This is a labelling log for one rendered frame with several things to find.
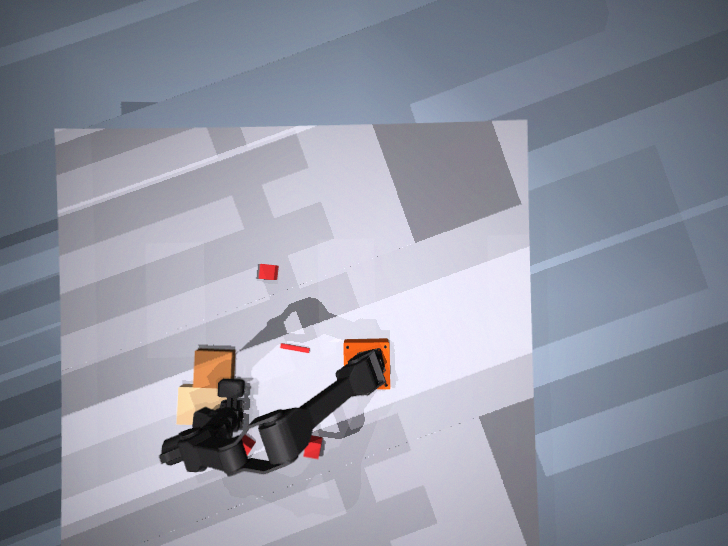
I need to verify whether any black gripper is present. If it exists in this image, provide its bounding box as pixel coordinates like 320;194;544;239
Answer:
207;379;245;438

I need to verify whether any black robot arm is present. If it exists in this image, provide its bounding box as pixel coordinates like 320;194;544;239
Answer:
159;348;386;477

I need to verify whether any red flat bar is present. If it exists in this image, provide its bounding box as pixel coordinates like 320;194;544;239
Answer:
280;343;310;353

